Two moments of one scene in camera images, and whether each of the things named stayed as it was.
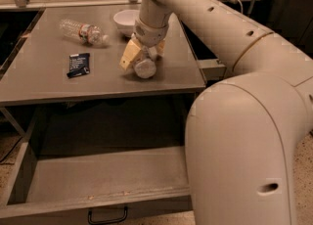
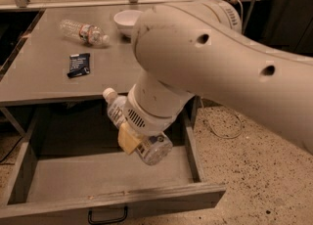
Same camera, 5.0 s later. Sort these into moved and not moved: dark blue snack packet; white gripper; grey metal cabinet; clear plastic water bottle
Moved: white gripper
Not moved: dark blue snack packet; clear plastic water bottle; grey metal cabinet
